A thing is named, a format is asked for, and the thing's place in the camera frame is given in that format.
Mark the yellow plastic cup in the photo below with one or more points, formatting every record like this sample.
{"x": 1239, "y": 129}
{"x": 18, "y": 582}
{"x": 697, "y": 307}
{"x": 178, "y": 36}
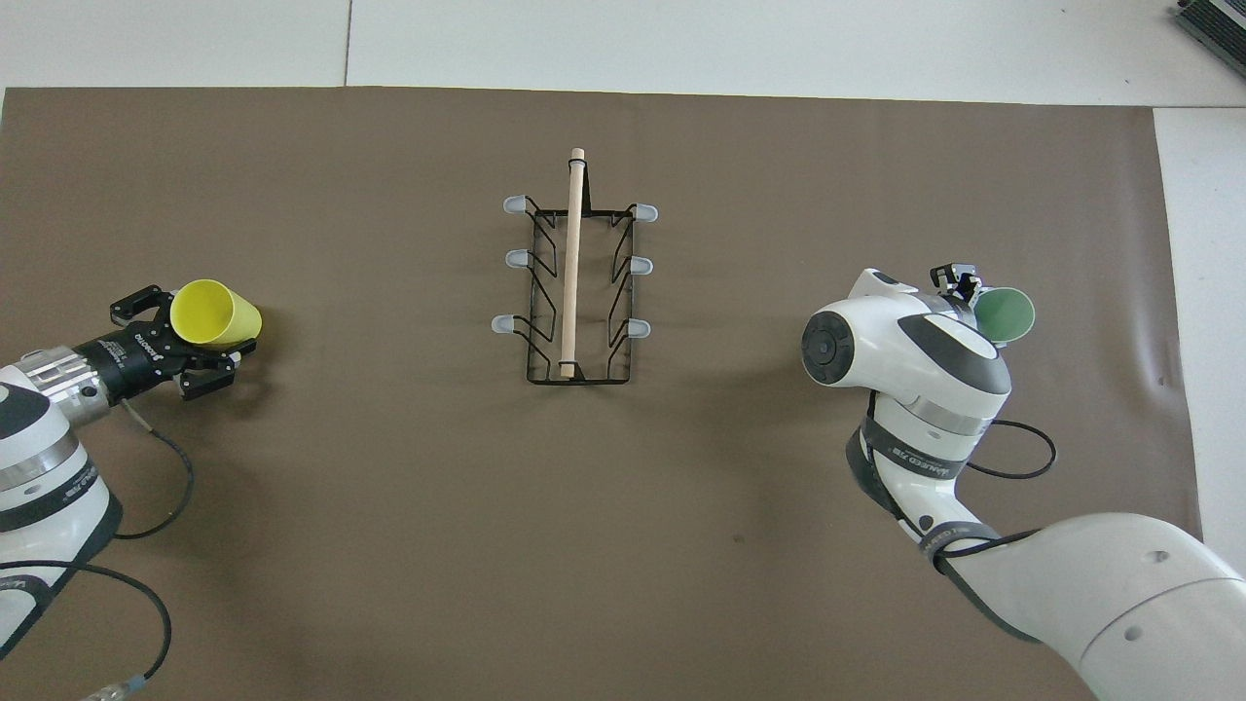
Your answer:
{"x": 214, "y": 313}

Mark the pale green plastic cup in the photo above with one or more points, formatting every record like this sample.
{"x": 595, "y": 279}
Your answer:
{"x": 1007, "y": 313}

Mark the dark grey ribbed device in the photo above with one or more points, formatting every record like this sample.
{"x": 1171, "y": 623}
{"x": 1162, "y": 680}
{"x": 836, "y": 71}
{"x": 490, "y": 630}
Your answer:
{"x": 1215, "y": 29}

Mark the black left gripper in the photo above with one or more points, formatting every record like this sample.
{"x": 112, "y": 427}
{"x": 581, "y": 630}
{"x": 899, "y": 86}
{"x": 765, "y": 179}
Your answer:
{"x": 136, "y": 358}

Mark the brown table mat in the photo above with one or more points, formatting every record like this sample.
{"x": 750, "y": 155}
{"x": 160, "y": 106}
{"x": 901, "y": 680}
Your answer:
{"x": 584, "y": 545}

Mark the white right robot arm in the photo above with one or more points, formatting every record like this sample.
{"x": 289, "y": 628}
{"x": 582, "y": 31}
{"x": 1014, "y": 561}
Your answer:
{"x": 925, "y": 360}

